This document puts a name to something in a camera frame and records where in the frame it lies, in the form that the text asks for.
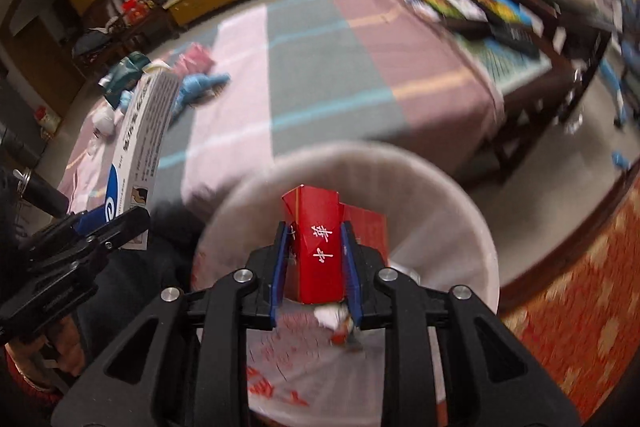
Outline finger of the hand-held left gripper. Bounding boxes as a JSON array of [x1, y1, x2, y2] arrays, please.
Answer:
[[75, 206, 152, 254], [17, 207, 119, 258]]

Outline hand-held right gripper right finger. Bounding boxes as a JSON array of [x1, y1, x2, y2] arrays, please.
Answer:
[[341, 221, 581, 427]]

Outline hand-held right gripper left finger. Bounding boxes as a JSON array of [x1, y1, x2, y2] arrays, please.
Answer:
[[50, 221, 293, 427]]

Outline red cigarette box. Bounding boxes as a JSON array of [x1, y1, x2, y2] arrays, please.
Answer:
[[280, 183, 347, 306]]

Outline white box with blue print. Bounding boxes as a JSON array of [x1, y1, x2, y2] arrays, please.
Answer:
[[105, 69, 181, 250]]

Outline white plastic waste basket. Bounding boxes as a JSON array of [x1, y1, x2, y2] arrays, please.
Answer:
[[190, 141, 502, 427]]

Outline person's left forearm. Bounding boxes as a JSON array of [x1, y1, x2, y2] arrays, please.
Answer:
[[4, 342, 53, 397]]

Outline person's left hand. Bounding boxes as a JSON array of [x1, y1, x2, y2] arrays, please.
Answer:
[[45, 319, 89, 379]]

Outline crumpled white paper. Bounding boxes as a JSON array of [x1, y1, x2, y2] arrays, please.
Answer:
[[314, 304, 349, 331]]

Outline red flat carton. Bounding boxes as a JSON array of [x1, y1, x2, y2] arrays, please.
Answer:
[[342, 203, 389, 269]]

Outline black metal rod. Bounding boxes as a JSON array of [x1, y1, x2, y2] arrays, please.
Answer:
[[0, 127, 70, 219]]

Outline blue crumpled wrapper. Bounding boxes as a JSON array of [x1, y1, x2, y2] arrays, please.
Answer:
[[172, 72, 232, 120]]

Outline pink plastic bag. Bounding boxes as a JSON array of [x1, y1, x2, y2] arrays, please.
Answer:
[[171, 44, 217, 78]]

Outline striped pink grey table cloth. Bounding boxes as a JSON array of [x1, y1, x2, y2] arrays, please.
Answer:
[[57, 0, 506, 228]]

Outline red gift bag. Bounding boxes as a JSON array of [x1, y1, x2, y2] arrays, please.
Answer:
[[122, 0, 156, 22]]

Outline orange patterned seat cushion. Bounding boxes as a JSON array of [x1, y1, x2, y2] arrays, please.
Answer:
[[500, 202, 640, 414]]

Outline glass top coffee table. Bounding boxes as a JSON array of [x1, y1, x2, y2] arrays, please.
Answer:
[[450, 22, 577, 188]]

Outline black remote control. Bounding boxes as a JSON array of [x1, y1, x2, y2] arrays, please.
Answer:
[[445, 19, 542, 60]]

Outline blue toy scooter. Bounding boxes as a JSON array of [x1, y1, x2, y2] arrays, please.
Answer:
[[597, 52, 640, 128]]

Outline dark wooden table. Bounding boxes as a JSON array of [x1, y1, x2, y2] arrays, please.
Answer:
[[430, 0, 615, 120]]

